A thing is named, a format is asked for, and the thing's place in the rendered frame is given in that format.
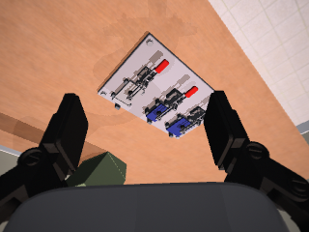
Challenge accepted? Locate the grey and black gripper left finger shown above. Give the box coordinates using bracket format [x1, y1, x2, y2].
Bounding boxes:
[0, 93, 89, 224]

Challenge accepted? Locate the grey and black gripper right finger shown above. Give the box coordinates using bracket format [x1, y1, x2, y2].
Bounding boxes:
[204, 90, 309, 232]

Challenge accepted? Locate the white rectangular block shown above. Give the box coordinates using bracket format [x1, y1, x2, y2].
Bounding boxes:
[112, 79, 144, 108]

